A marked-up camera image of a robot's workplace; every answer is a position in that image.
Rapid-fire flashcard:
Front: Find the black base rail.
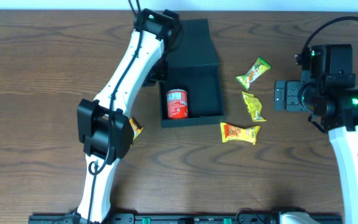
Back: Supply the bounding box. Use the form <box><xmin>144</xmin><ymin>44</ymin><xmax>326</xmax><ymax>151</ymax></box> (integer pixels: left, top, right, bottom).
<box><xmin>28</xmin><ymin>207</ymin><xmax>344</xmax><ymax>224</ymax></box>

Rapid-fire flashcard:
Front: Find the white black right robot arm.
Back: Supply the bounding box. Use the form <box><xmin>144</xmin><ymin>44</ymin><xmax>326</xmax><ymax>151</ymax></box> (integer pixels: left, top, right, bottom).
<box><xmin>274</xmin><ymin>80</ymin><xmax>358</xmax><ymax>223</ymax></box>

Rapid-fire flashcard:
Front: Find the plain yellow snack packet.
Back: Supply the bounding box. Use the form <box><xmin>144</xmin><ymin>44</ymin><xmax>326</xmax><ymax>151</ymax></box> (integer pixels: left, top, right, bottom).
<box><xmin>242</xmin><ymin>91</ymin><xmax>266</xmax><ymax>122</ymax></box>

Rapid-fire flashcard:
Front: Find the red cylindrical can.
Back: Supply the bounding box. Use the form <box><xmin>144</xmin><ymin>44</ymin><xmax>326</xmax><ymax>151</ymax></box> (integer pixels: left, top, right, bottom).
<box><xmin>166</xmin><ymin>89</ymin><xmax>188</xmax><ymax>119</ymax></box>

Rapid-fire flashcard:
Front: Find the green yellow snack packet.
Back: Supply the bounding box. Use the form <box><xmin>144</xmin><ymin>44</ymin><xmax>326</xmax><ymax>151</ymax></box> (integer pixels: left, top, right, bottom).
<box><xmin>236</xmin><ymin>57</ymin><xmax>271</xmax><ymax>90</ymax></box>

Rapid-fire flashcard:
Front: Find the black open gift box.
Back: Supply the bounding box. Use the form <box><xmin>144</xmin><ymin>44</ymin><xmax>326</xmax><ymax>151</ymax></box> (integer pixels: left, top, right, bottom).
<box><xmin>159</xmin><ymin>19</ymin><xmax>225</xmax><ymax>128</ymax></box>

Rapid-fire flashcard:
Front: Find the small yellow snack packet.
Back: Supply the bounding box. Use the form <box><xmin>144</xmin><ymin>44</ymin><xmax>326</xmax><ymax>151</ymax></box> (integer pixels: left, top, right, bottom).
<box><xmin>129</xmin><ymin>116</ymin><xmax>144</xmax><ymax>140</ymax></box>

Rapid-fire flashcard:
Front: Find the yellow orange biscuit packet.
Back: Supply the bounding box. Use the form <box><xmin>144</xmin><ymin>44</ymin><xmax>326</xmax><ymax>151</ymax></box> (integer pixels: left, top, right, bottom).
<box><xmin>220</xmin><ymin>123</ymin><xmax>260</xmax><ymax>145</ymax></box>

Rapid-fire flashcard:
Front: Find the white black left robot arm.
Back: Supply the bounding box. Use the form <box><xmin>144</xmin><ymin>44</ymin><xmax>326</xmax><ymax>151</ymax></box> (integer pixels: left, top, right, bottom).
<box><xmin>72</xmin><ymin>9</ymin><xmax>180</xmax><ymax>223</ymax></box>

